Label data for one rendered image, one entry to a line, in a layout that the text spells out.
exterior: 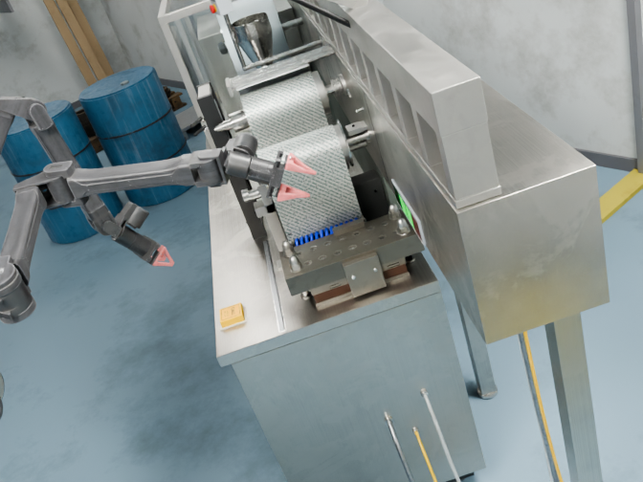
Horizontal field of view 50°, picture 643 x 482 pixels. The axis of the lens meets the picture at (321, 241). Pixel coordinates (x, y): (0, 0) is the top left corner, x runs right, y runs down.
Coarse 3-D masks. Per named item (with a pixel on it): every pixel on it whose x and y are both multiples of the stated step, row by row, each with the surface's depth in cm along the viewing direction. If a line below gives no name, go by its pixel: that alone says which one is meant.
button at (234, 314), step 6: (234, 306) 209; (240, 306) 209; (222, 312) 209; (228, 312) 208; (234, 312) 207; (240, 312) 206; (222, 318) 206; (228, 318) 205; (234, 318) 205; (240, 318) 205; (222, 324) 205; (228, 324) 205
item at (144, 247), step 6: (138, 234) 210; (138, 240) 209; (144, 240) 211; (150, 240) 214; (132, 246) 209; (138, 246) 210; (144, 246) 211; (150, 246) 212; (156, 246) 211; (138, 252) 211; (144, 252) 212; (150, 252) 210; (144, 258) 211; (150, 258) 211
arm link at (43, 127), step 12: (36, 108) 180; (36, 120) 181; (48, 120) 182; (36, 132) 184; (48, 132) 186; (48, 144) 187; (60, 144) 189; (60, 156) 189; (72, 156) 191; (96, 204) 198; (96, 216) 199; (108, 216) 201; (96, 228) 202
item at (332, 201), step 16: (320, 176) 202; (336, 176) 203; (320, 192) 204; (336, 192) 205; (352, 192) 206; (288, 208) 205; (304, 208) 206; (320, 208) 207; (336, 208) 208; (352, 208) 209; (288, 224) 208; (304, 224) 209; (320, 224) 209; (336, 224) 210
